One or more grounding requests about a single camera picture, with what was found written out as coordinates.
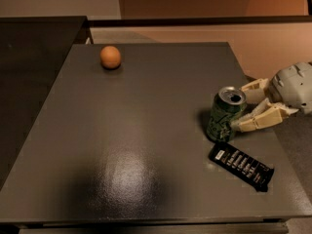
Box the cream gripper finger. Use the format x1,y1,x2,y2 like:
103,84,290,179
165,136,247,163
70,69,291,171
230,98,297,133
240,78,269,104

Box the green soda can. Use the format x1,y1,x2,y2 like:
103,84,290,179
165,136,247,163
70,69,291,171
207,87,247,142

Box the black chocolate bar wrapper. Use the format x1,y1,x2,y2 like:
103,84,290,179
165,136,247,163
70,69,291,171
209,142,274,192

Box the orange ball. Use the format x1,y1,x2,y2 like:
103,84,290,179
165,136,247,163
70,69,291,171
99,46,121,69

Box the dark side table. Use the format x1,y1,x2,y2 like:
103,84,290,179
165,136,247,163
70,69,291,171
0,16,92,188

